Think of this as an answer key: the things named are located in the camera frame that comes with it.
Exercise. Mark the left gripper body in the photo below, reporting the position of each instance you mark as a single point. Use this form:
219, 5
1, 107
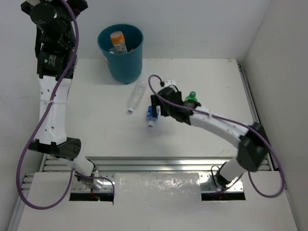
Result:
26, 6

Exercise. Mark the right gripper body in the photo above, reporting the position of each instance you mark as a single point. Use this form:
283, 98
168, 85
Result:
167, 111

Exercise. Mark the clear bottle blue label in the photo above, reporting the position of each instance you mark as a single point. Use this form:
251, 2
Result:
150, 118

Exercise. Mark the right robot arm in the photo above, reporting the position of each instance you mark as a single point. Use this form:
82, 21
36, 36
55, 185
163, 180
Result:
249, 140

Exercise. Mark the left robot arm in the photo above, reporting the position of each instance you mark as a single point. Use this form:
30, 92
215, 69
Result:
56, 52

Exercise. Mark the teal plastic bin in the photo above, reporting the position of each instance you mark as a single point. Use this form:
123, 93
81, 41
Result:
126, 67

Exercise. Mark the clear bottle blue cap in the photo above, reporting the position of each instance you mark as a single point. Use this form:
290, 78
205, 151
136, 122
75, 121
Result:
136, 96

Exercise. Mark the green plastic bottle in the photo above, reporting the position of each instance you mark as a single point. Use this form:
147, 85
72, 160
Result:
191, 97

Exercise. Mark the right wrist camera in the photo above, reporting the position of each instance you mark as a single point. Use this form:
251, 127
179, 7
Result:
168, 83

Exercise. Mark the aluminium front rail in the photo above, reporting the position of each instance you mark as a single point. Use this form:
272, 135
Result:
157, 164

